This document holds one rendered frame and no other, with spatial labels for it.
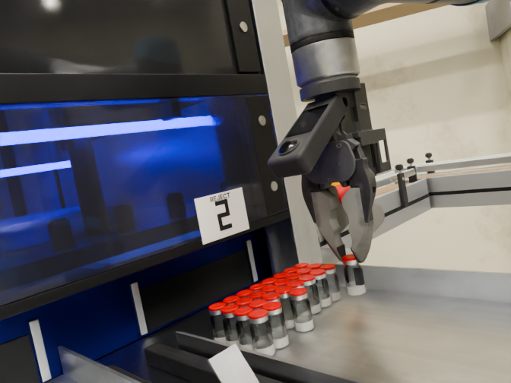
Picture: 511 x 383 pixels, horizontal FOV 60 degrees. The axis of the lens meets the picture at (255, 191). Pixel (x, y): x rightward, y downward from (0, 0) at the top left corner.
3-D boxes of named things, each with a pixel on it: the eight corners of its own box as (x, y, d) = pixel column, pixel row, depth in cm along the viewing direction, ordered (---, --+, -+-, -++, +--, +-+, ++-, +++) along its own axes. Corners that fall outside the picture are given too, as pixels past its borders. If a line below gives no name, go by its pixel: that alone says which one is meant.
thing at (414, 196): (287, 287, 81) (271, 204, 79) (230, 281, 92) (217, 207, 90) (436, 208, 128) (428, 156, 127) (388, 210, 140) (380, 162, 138)
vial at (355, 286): (344, 295, 53) (338, 261, 52) (353, 289, 54) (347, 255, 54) (360, 297, 51) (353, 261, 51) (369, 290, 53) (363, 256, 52)
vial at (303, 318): (291, 330, 51) (284, 292, 51) (303, 323, 53) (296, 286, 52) (306, 333, 49) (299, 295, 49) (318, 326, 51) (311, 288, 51)
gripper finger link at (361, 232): (402, 250, 53) (384, 175, 53) (377, 264, 49) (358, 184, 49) (379, 251, 55) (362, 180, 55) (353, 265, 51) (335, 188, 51)
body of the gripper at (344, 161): (395, 174, 54) (379, 76, 53) (357, 187, 48) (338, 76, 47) (342, 180, 59) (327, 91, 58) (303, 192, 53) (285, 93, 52)
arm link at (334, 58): (331, 35, 46) (274, 58, 52) (338, 78, 47) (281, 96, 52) (367, 39, 51) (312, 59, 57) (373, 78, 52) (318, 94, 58)
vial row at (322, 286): (236, 352, 48) (229, 312, 48) (331, 295, 60) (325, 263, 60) (250, 356, 46) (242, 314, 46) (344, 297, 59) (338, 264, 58)
